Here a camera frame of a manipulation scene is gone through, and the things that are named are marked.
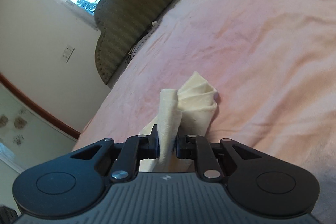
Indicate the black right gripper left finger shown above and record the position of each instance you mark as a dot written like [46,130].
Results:
[152,148]

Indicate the white wall socket plate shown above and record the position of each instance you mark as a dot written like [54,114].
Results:
[67,53]

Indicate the pink bed blanket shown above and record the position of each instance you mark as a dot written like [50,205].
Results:
[273,65]

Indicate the brown wooden wardrobe frame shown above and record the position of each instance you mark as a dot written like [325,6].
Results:
[39,110]

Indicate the cream white pants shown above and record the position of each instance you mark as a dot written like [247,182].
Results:
[191,108]

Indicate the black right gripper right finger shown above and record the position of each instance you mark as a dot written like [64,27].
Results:
[185,146]

